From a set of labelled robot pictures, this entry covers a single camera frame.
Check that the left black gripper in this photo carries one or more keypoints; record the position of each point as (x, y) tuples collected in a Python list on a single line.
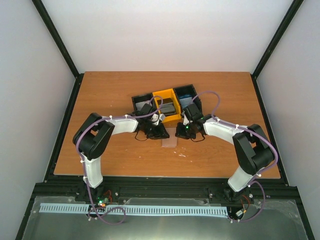
[(160, 134)]

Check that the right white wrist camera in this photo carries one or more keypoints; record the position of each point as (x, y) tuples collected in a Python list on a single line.
[(184, 118)]

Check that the left controller board with wires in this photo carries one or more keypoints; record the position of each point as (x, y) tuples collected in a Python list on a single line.
[(105, 199)]

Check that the white red card stack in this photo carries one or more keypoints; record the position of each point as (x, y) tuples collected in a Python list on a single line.
[(139, 105)]

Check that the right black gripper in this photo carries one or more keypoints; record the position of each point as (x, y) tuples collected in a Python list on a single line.
[(179, 133)]

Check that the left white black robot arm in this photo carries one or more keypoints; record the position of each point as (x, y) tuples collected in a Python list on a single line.
[(93, 136)]

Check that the left black frame post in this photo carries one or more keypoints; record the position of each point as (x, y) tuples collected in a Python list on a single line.
[(48, 22)]

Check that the light blue slotted cable duct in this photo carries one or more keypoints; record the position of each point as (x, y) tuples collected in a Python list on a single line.
[(139, 210)]

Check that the yellow card bin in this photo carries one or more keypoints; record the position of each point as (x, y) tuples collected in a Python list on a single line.
[(168, 93)]

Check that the pink leather card holder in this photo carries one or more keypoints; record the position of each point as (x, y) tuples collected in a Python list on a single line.
[(172, 141)]

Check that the right connector with wires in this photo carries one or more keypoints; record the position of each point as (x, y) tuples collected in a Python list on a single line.
[(245, 203)]

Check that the black card bin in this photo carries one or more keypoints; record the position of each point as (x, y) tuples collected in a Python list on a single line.
[(188, 89), (141, 98)]

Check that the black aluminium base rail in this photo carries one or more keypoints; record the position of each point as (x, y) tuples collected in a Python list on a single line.
[(123, 188)]

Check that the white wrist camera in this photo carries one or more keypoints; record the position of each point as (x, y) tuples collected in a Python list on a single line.
[(184, 118), (156, 118)]

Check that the black frame post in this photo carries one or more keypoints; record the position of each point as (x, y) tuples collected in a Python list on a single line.
[(48, 22), (281, 29)]

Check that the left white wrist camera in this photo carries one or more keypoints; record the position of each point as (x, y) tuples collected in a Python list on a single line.
[(156, 118)]

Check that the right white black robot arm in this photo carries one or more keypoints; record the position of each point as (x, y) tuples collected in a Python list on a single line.
[(253, 151)]

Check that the right black frame post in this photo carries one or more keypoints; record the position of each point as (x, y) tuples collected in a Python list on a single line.
[(281, 29)]

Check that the black card stack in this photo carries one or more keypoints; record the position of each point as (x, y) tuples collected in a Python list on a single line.
[(167, 108)]

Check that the blue card stack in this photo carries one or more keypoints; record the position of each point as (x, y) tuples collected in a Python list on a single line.
[(185, 100)]

